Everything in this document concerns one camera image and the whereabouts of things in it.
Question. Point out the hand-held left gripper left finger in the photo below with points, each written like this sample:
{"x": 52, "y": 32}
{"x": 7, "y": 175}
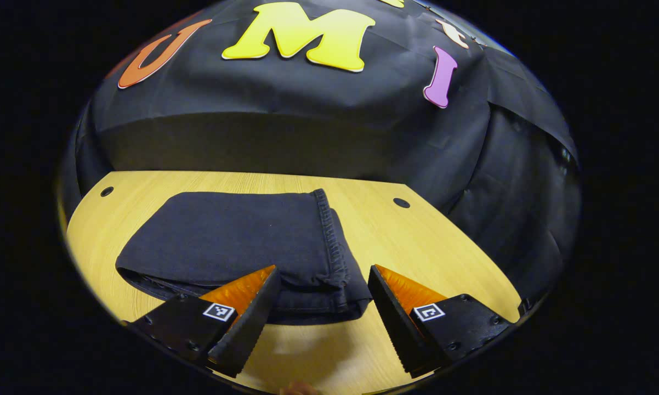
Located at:
{"x": 247, "y": 334}

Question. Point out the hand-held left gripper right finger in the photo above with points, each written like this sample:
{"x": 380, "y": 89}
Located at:
{"x": 395, "y": 332}

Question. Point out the dark blue jeans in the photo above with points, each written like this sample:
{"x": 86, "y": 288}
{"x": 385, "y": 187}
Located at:
{"x": 231, "y": 236}

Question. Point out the black backdrop cloth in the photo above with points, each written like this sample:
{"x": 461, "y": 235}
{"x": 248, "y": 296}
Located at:
{"x": 285, "y": 109}

